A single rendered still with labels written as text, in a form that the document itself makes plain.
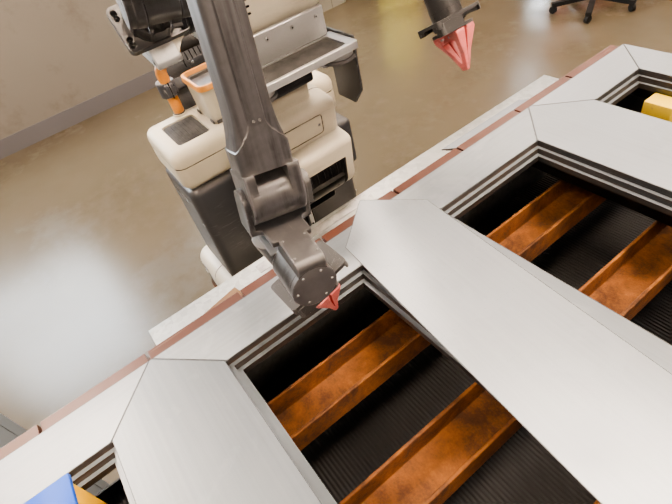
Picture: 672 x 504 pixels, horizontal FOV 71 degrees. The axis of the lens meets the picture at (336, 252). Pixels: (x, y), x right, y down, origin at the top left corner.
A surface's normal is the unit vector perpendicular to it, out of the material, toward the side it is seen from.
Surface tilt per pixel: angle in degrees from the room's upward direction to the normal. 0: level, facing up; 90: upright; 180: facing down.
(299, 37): 90
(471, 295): 0
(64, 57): 90
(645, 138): 0
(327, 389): 0
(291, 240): 9
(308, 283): 91
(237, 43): 75
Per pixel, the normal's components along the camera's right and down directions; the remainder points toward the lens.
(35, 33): 0.58, 0.49
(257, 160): 0.45, 0.33
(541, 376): -0.20, -0.69
